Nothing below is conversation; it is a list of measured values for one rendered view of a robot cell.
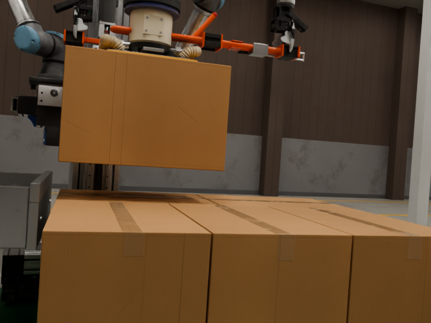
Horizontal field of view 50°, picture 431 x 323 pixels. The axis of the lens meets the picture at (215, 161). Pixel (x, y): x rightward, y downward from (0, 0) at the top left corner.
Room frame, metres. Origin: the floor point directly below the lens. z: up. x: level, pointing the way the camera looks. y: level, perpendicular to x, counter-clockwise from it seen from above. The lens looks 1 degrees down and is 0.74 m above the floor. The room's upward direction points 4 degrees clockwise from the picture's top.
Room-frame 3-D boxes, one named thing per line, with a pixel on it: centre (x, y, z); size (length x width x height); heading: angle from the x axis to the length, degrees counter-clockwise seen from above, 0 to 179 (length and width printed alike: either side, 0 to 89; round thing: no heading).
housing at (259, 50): (2.01, -0.15, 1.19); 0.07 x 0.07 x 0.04; 16
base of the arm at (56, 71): (2.29, 0.82, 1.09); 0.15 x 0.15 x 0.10
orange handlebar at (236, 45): (2.06, 0.14, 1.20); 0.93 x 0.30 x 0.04; 106
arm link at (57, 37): (2.28, 0.82, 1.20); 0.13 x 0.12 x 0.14; 155
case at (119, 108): (1.87, 0.31, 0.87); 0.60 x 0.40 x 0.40; 107
